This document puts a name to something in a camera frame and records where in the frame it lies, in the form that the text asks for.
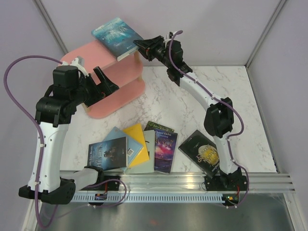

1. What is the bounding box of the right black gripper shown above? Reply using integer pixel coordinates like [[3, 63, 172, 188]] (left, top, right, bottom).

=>
[[133, 35, 171, 68]]

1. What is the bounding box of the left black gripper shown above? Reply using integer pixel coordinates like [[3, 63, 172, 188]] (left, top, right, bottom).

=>
[[70, 66, 119, 107]]

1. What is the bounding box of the teal ocean cover book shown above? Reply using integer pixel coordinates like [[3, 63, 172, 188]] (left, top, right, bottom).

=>
[[91, 17, 143, 61]]

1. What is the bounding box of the green forest cover book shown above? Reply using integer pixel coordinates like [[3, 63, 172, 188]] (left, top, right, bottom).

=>
[[144, 121, 174, 132]]

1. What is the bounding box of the purple Robinson Crusoe book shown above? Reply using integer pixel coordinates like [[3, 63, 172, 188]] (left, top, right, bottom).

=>
[[154, 129, 178, 174]]

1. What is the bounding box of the pale grey-green book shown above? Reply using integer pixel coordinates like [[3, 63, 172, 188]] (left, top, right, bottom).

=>
[[124, 130, 155, 174]]

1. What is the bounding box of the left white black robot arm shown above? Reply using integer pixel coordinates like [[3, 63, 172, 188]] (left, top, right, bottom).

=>
[[18, 65, 119, 205]]

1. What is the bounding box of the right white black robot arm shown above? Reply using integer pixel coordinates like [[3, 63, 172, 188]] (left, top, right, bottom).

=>
[[133, 36, 242, 190]]

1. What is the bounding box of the pink three-tier wooden shelf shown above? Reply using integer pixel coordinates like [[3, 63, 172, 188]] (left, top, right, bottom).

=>
[[58, 39, 146, 120]]

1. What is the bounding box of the dark blue Wuthering Heights book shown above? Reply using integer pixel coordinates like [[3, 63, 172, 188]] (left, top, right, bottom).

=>
[[87, 137, 128, 171]]

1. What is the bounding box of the light blue book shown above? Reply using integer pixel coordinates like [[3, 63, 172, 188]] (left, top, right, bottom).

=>
[[103, 127, 140, 171]]

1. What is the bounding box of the black moon sixpence book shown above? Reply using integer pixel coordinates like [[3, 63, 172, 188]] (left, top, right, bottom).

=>
[[179, 130, 219, 178]]

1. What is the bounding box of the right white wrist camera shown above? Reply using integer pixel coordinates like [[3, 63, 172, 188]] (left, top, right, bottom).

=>
[[164, 31, 176, 43]]

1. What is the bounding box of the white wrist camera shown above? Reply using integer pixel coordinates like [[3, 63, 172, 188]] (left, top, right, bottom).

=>
[[164, 31, 176, 43], [70, 56, 85, 70]]

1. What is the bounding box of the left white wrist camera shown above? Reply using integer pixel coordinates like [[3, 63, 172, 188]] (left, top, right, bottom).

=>
[[70, 56, 85, 70]]

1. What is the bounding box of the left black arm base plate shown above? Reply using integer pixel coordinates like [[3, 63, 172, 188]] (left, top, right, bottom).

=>
[[96, 176, 121, 192]]

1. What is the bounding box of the aluminium mounting rail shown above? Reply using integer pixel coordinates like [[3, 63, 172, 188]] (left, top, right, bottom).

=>
[[36, 168, 296, 194]]

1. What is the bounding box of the white slotted cable duct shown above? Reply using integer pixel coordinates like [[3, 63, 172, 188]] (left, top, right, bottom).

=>
[[72, 192, 225, 203]]

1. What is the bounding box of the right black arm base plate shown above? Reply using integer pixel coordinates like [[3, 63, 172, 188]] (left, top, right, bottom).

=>
[[204, 176, 248, 192]]

